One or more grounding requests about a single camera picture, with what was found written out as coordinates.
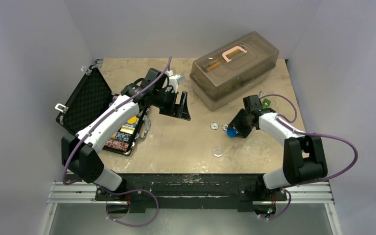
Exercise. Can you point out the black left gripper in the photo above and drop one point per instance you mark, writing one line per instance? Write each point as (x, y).
(171, 110)

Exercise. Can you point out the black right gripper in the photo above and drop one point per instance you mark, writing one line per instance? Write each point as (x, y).
(243, 120)

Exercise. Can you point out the blue round button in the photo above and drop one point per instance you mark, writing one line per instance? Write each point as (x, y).
(232, 133)

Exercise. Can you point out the yellow big blind button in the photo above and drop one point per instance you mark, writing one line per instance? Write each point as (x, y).
(133, 120)

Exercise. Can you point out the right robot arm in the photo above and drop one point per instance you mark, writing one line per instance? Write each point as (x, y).
(303, 155)

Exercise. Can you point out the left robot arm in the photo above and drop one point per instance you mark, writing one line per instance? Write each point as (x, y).
(80, 150)

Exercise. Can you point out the black poker set case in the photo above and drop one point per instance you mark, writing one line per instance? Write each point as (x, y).
(90, 99)

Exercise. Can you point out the green plastic faucet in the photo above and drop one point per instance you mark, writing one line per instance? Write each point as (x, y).
(266, 103)

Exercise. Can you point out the clear dealer button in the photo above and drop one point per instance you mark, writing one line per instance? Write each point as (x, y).
(218, 152)

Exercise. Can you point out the blue playing card deck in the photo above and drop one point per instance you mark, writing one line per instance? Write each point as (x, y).
(130, 125)

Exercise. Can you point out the translucent brown tool box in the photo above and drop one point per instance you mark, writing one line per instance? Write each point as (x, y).
(230, 80)

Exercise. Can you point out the hammer inside tool box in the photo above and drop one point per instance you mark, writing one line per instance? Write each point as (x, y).
(212, 65)

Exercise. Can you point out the yellow blue chip row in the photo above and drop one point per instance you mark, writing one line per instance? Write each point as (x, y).
(124, 134)

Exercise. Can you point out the red white chip row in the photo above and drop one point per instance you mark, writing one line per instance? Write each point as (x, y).
(118, 145)

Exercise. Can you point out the silver case handle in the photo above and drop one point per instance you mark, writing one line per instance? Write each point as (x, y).
(143, 125)

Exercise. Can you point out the pink tool box handle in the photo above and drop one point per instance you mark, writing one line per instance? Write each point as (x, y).
(228, 54)

